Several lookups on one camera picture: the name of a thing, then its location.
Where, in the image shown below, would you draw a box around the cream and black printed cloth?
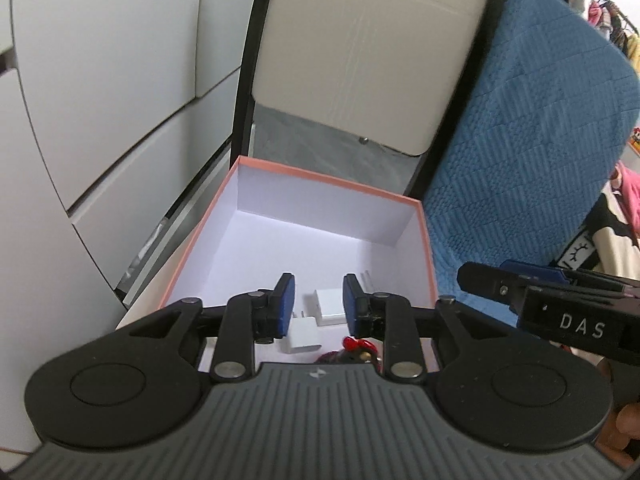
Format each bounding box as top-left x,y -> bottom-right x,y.
549,182 -> 640,283

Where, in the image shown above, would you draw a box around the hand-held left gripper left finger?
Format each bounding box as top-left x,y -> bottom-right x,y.
127,273 -> 297,381

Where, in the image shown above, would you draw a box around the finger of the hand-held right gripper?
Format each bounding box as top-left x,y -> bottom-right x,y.
457,261 -> 532,313
499,259 -> 640,292

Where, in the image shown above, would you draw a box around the white cabinet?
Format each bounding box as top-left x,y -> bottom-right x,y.
0,0 -> 266,456

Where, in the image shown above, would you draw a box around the clothes on rack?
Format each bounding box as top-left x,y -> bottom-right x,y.
530,0 -> 640,78

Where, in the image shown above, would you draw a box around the orange-edged white cardboard box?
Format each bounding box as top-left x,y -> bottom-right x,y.
115,156 -> 442,377

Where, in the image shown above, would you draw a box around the red and black figurine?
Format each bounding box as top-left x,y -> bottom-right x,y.
315,336 -> 385,367

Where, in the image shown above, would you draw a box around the white charger plug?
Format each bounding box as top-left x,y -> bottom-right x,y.
279,310 -> 322,356
312,270 -> 375,327

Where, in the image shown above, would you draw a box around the blue quilted sofa cover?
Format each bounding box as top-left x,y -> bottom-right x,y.
419,0 -> 640,328

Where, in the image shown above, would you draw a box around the pink cloth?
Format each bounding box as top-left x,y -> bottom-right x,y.
611,161 -> 640,217

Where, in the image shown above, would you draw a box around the person's right hand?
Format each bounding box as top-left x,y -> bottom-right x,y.
597,357 -> 640,467

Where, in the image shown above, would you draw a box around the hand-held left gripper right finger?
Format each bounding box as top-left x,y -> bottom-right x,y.
342,273 -> 507,381

